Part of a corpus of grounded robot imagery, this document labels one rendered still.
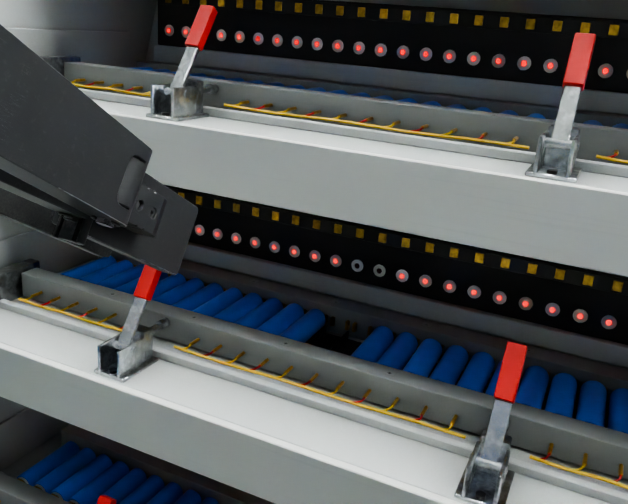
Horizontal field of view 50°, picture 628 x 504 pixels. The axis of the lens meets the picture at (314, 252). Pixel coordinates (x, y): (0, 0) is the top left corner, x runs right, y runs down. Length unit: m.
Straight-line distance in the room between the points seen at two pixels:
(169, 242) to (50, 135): 0.11
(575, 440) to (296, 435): 0.17
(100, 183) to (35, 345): 0.39
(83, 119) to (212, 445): 0.32
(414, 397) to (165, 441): 0.17
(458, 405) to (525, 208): 0.14
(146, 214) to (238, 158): 0.22
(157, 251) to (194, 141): 0.22
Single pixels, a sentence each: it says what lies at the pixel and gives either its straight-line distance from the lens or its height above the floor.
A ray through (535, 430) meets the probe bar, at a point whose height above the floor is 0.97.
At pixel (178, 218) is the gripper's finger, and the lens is 0.27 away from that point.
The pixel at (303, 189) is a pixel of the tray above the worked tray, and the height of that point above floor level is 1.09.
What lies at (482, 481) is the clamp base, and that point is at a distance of 0.43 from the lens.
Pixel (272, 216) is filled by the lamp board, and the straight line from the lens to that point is 0.61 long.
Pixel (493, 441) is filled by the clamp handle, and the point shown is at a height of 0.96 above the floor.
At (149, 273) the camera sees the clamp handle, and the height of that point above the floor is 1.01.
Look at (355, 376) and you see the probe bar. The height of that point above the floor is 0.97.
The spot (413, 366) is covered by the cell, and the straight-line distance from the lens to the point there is 0.50.
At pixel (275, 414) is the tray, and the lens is 0.47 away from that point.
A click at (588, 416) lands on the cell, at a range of 0.49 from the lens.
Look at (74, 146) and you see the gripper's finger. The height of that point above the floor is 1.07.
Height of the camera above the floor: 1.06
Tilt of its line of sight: 1 degrees down
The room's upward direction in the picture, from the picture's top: 12 degrees clockwise
